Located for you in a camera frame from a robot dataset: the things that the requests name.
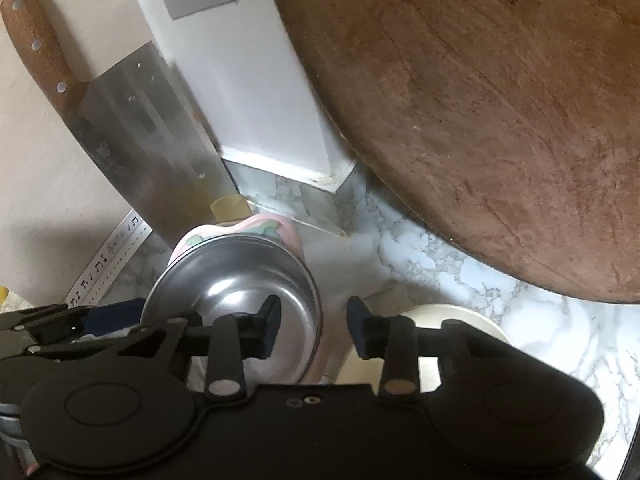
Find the stainless steel bowl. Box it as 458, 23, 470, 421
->
139, 235, 324, 386

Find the pink steel-lined pot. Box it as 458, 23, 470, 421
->
167, 211, 331, 386

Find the cream ceramic bowl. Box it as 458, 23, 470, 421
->
333, 301, 511, 394

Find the small beige cup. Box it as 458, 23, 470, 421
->
209, 194, 253, 223

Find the round wooden cutting board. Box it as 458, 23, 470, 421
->
274, 0, 639, 304

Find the cleaver with wooden handle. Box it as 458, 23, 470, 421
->
1, 0, 235, 246

